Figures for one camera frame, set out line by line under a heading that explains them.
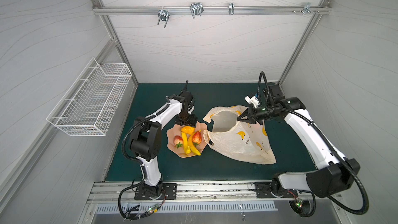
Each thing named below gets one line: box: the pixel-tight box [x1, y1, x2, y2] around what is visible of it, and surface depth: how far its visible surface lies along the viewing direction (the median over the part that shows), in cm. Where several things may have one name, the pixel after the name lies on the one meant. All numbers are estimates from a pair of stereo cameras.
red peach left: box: [173, 135, 184, 149], surface depth 86 cm
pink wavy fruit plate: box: [166, 121, 209, 158], surface depth 88 cm
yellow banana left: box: [181, 132, 192, 154], surface depth 89 cm
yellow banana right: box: [188, 132, 202, 157], surface depth 82 cm
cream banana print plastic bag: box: [203, 105, 277, 165], surface depth 75 cm
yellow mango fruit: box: [180, 125, 196, 135], surface depth 90 cm
